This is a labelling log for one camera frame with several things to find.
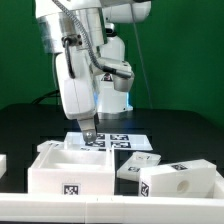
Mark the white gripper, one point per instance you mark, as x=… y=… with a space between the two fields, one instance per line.
x=77 y=94

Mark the white cabinet body box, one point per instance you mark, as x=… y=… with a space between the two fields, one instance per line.
x=72 y=172

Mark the white cabinet door panel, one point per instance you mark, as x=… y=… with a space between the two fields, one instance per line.
x=50 y=144

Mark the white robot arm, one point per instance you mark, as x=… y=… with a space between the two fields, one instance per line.
x=88 y=58

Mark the white cabinet top block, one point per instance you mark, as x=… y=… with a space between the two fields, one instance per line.
x=189 y=179

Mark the white flat marker plate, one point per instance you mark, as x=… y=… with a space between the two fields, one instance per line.
x=108 y=140

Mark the white small door panel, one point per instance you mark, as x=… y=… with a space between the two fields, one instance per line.
x=130 y=170

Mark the white block at left edge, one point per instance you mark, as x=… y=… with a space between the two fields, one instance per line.
x=2 y=165

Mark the white front rail bar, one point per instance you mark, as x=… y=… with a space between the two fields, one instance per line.
x=113 y=209

